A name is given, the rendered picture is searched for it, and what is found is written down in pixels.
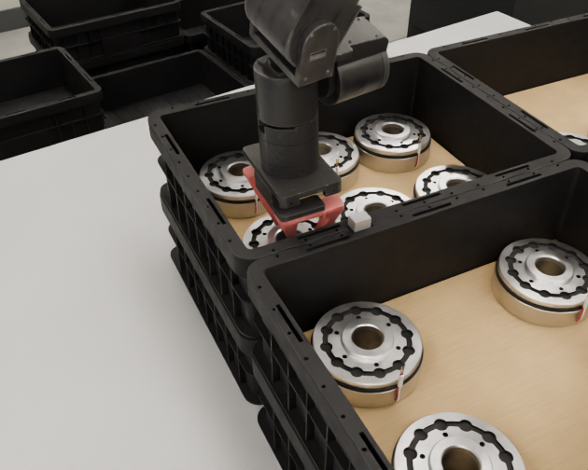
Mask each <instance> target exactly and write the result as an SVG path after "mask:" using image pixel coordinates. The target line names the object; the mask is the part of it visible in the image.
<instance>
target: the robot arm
mask: <svg viewBox="0 0 588 470"><path fill-rule="evenodd" d="M358 2H359V0H245V14H246V16H247V17H248V19H249V20H250V28H249V34H250V36H251V37H252V38H253V39H254V40H255V41H256V42H257V43H258V45H259V46H260V47H261V48H262V49H263V50H264V51H265V52H266V53H267V55H265V56H262V57H260V58H259V59H257V60H256V61H255V62H254V64H253V71H254V81H255V93H256V104H257V115H258V126H259V143H256V144H253V145H247V146H245V147H244V148H243V152H244V160H248V161H249V162H250V164H251V166H248V167H245V168H243V174H244V176H245V178H246V179H247V181H248V183H249V184H250V185H251V186H252V188H253V189H254V191H255V193H256V194H257V196H258V197H259V199H260V201H261V203H262V204H263V206H264V207H265V209H266V211H267V212H268V214H269V215H270V217H271V219H272V220H273V222H274V223H275V224H276V225H277V226H278V225H280V227H281V229H282V230H283V231H284V233H285V234H286V236H287V238H289V237H292V236H296V235H298V233H297V231H296V228H297V226H298V223H301V222H303V221H306V220H309V219H312V218H316V217H319V216H320V217H319V219H318V222H317V224H316V227H315V229H317V228H322V227H324V226H328V225H331V224H333V223H334V222H335V220H336V219H337V218H338V216H339V215H340V214H341V212H342V211H343V209H344V202H343V200H342V199H341V198H340V197H339V196H338V195H337V193H340V192H341V191H342V178H341V177H340V176H339V175H338V174H337V173H336V172H335V171H334V170H333V169H332V168H331V167H330V166H329V165H328V164H327V163H326V161H325V160H324V159H323V158H322V157H321V156H320V155H319V139H318V100H319V101H320V102H321V103H323V104H325V105H334V104H338V103H341V102H343V101H346V100H349V99H352V98H354V97H357V96H359V95H362V94H364V93H367V92H370V91H373V90H377V89H380V88H381V87H383V86H384V85H385V83H386V81H387V80H388V77H389V68H390V67H389V59H388V55H387V51H386V50H387V46H388V39H387V38H386V37H385V36H384V35H383V34H382V33H381V32H380V31H379V30H378V29H376V28H375V27H374V26H373V25H372V24H371V23H370V22H369V21H368V20H366V19H365V18H364V17H357V14H358V13H359V11H360V10H361V9H362V6H361V5H360V4H359V3H358ZM319 192H323V195H324V196H325V198H322V199H320V198H319V197H318V196H317V195H314V194H316V193H319ZM310 195H313V196H310ZM307 196H310V197H307ZM304 197H307V198H304ZM301 198H304V199H301Z"/></svg>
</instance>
